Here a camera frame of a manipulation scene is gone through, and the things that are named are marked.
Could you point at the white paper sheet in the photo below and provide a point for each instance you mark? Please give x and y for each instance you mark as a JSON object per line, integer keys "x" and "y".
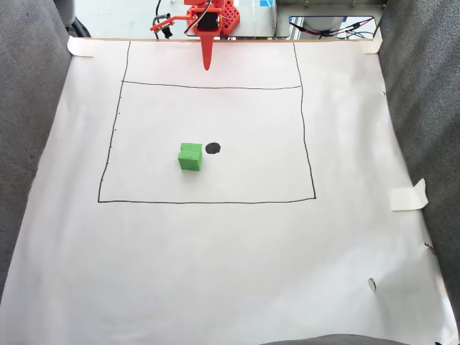
{"x": 230, "y": 258}

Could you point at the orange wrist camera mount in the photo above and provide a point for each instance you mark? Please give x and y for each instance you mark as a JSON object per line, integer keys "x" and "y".
{"x": 163, "y": 25}

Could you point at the white cylinder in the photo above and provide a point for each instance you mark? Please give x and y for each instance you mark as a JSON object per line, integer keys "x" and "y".
{"x": 320, "y": 23}

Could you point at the grey cloth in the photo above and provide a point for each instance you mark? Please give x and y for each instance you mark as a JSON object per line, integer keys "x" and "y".
{"x": 334, "y": 340}
{"x": 427, "y": 118}
{"x": 28, "y": 125}

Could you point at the green block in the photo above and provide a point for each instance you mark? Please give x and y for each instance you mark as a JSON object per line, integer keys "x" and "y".
{"x": 190, "y": 158}

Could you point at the folded white tape piece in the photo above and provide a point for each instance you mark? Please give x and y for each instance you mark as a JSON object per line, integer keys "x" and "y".
{"x": 408, "y": 198}

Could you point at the black dot mark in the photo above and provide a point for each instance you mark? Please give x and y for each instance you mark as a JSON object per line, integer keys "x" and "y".
{"x": 213, "y": 147}

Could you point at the blue tape piece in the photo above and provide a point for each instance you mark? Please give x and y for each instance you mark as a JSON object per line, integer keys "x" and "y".
{"x": 267, "y": 3}

